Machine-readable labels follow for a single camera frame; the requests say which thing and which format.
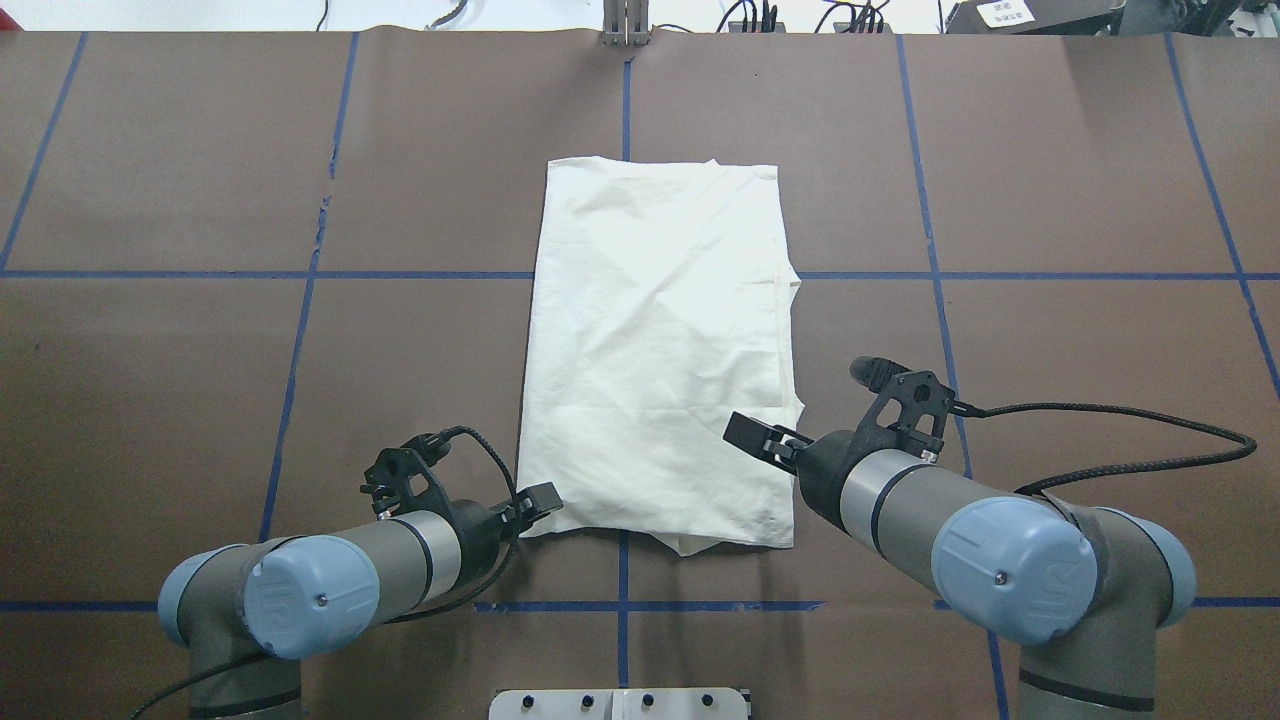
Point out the dark box with label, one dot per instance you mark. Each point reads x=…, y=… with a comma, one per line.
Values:
x=1050, y=18

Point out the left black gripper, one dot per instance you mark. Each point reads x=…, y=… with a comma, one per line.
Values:
x=477, y=533

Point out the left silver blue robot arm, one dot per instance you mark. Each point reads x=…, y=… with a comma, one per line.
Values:
x=250, y=614

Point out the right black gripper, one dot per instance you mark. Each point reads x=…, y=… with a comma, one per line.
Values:
x=822, y=462

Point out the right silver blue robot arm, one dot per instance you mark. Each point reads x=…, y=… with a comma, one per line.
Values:
x=1082, y=590

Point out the cream long-sleeve cat shirt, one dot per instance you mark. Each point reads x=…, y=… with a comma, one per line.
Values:
x=661, y=305

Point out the far orange black power strip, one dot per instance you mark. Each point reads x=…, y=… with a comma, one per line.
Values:
x=751, y=18

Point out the near orange black power strip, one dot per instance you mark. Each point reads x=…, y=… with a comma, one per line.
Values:
x=853, y=18

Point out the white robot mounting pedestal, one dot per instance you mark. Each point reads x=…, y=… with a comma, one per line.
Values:
x=623, y=703

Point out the orange black power strip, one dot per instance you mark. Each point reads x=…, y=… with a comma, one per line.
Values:
x=853, y=18
x=751, y=18

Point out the aluminium frame post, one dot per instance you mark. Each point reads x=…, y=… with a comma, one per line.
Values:
x=626, y=23

